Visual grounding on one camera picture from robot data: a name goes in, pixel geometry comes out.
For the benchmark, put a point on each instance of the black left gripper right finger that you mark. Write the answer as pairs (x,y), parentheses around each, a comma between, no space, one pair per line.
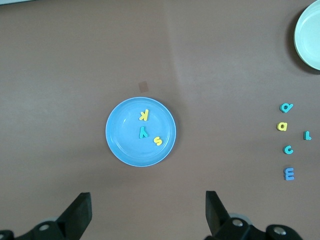
(220,225)

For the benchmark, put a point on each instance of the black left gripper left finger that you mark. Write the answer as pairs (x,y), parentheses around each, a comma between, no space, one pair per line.
(75,220)

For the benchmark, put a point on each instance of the yellow foam letter s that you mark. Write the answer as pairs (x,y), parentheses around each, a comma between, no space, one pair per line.
(157,141)

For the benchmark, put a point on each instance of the teal foam letter y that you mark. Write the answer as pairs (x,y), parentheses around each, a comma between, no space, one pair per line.
(143,133)

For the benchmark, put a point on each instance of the yellow foam letter k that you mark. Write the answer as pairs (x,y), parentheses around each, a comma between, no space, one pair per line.
(146,115)

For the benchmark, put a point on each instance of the blue foam letter m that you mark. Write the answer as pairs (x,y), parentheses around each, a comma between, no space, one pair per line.
(286,174)

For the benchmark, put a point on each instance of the blue plate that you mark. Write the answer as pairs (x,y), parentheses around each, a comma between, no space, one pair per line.
(125,145)

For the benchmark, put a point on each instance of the teal foam letter c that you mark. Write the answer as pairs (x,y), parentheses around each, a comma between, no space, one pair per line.
(285,150)

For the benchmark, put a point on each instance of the yellow foam letter a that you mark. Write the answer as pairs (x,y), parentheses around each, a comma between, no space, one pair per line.
(285,126)

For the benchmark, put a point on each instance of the teal foam letter l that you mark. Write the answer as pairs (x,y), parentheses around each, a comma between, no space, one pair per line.
(305,135)

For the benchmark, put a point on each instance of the teal foam letter p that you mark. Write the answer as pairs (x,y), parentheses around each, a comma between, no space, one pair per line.
(290,106)

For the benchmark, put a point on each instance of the brown tape patch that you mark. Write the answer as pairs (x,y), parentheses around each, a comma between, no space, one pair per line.
(143,86)

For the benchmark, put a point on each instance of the pale green plate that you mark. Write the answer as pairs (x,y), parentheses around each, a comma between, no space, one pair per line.
(310,37)

